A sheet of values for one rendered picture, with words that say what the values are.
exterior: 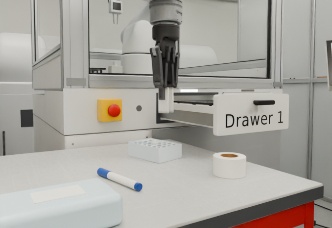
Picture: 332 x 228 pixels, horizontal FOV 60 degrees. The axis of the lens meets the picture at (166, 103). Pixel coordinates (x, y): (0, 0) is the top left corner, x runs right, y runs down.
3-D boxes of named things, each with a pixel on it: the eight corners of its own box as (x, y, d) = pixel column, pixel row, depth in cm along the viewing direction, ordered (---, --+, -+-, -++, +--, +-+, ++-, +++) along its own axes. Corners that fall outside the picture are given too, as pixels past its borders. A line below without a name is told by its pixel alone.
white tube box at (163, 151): (181, 158, 77) (181, 143, 76) (158, 163, 71) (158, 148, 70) (150, 150, 85) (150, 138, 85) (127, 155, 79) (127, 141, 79)
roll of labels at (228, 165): (244, 170, 65) (244, 152, 65) (247, 179, 58) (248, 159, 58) (212, 168, 66) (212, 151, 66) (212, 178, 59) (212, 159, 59)
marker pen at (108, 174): (143, 190, 52) (143, 181, 52) (136, 192, 51) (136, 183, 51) (103, 174, 62) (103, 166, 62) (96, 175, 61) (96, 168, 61)
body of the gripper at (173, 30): (170, 20, 73) (170, 57, 73) (185, 26, 80) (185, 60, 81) (145, 23, 76) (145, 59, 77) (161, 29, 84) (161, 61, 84)
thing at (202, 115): (280, 123, 91) (280, 104, 91) (217, 129, 78) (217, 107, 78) (202, 114, 126) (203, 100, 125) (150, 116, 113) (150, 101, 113)
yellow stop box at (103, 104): (123, 120, 93) (123, 99, 93) (102, 122, 90) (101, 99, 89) (117, 119, 98) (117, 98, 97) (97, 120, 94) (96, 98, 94)
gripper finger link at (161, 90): (165, 80, 77) (159, 80, 75) (165, 99, 77) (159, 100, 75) (160, 81, 78) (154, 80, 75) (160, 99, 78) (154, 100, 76)
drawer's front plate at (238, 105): (288, 128, 90) (289, 93, 90) (217, 136, 76) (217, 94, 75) (283, 128, 92) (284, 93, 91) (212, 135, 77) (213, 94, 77)
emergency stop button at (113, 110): (121, 116, 90) (121, 104, 90) (108, 117, 88) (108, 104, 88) (117, 116, 93) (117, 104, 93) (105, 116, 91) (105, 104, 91)
